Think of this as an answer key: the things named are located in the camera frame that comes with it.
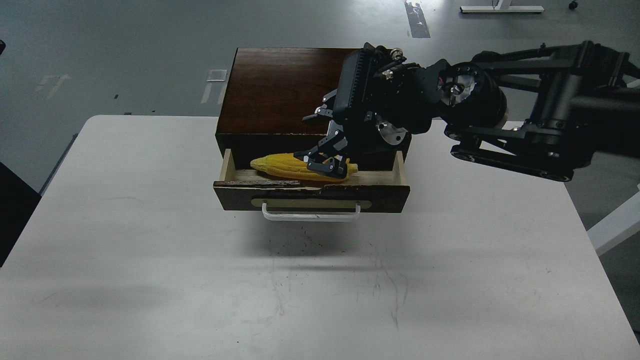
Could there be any white table leg base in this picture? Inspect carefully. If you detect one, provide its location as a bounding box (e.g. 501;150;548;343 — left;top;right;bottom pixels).
459;0;546;14

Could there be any wooden drawer with white handle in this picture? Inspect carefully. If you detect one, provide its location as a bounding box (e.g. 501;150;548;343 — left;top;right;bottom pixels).
213;150;410;222

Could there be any dark wooden drawer cabinet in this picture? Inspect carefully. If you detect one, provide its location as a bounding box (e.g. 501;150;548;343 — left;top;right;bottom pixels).
215;47;412;172

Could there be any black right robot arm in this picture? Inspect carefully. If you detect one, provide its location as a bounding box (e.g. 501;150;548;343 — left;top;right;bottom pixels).
294;40;640;182

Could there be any yellow corn cob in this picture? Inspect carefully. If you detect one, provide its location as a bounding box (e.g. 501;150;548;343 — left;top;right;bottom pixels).
249;153;359;183

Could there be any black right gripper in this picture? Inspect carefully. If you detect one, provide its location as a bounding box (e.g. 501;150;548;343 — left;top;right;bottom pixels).
293;43;450;179

